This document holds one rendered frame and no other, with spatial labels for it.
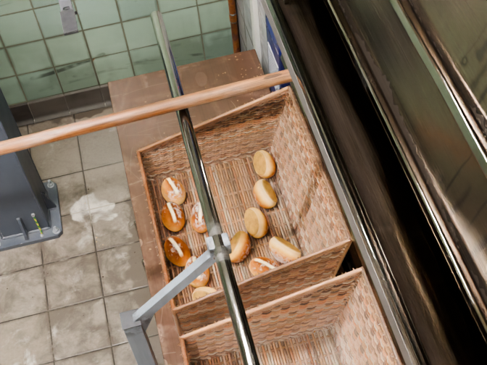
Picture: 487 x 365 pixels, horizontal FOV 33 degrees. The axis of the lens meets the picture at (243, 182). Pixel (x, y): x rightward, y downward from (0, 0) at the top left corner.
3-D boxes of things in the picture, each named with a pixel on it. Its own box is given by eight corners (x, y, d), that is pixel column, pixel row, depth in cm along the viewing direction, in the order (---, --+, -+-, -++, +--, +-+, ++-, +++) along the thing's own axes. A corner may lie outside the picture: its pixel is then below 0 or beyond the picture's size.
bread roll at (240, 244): (245, 225, 227) (260, 235, 228) (232, 232, 232) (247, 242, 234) (233, 255, 221) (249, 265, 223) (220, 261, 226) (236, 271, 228)
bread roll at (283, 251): (297, 253, 220) (288, 271, 221) (306, 253, 226) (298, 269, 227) (268, 234, 224) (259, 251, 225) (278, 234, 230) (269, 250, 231)
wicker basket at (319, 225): (294, 143, 254) (292, 81, 232) (353, 296, 220) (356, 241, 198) (141, 179, 249) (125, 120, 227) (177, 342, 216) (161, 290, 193)
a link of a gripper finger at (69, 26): (59, 11, 171) (60, 14, 171) (63, 33, 167) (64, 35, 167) (73, 8, 171) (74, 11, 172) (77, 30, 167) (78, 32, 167)
